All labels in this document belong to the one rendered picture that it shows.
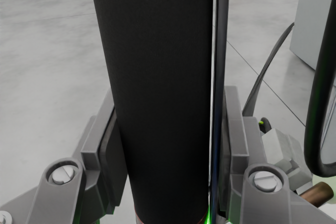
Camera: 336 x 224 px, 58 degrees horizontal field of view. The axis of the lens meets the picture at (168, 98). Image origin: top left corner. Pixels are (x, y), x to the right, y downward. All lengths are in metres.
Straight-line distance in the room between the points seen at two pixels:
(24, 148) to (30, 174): 0.30
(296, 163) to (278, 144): 0.05
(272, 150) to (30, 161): 2.06
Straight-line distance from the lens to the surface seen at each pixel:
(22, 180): 2.37
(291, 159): 0.62
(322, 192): 0.26
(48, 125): 2.75
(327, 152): 1.91
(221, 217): 0.46
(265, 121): 0.73
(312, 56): 3.26
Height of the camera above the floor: 1.59
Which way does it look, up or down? 35 degrees down
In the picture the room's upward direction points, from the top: 4 degrees counter-clockwise
